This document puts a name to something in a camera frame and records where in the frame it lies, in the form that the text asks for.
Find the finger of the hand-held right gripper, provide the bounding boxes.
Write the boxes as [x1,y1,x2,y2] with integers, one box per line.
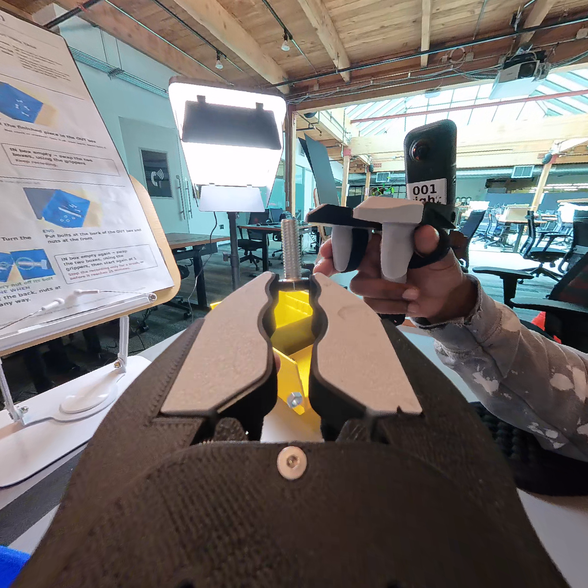
[306,203,383,230]
[353,197,424,223]

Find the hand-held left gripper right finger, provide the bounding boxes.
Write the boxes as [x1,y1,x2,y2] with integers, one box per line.
[308,272,423,437]

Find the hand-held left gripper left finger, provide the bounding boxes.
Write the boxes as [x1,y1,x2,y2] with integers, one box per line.
[161,272,279,437]

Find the silver hex bolt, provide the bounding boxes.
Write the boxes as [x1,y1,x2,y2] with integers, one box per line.
[277,218,304,288]

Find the yellow storage bin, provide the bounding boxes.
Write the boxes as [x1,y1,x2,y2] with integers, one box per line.
[209,289,322,430]

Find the blue storage bin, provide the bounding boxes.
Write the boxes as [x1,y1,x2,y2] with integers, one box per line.
[0,544,30,588]

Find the person's right forearm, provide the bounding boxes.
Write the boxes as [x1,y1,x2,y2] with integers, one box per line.
[432,276,588,462]

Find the person's right hand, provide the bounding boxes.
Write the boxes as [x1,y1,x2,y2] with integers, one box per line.
[314,225,481,324]

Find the black panel wooden stand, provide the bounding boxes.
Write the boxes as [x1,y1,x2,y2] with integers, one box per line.
[299,135,343,207]

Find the office desk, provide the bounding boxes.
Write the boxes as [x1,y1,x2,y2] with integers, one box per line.
[239,223,322,272]
[165,232,230,318]

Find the black light stand pole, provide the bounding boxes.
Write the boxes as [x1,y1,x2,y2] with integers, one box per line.
[227,211,242,290]

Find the beige panel stand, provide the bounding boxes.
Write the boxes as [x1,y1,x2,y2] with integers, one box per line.
[0,9,181,425]

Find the bright studio light panel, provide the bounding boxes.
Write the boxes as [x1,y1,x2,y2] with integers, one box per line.
[168,76,288,213]

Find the ceiling projector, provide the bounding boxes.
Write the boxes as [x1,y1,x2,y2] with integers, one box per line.
[489,48,551,99]

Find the grey phone sign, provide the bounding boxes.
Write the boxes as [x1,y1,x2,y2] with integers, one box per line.
[140,148,173,199]

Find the orange cone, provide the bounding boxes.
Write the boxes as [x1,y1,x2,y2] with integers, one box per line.
[533,311,562,341]

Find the black office chair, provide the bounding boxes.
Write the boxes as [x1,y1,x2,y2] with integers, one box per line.
[473,257,588,354]

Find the white stand base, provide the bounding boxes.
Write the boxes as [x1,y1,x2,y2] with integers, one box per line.
[0,356,152,488]

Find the printed instruction sheet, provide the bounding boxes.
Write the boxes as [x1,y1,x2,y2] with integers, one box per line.
[0,11,174,338]

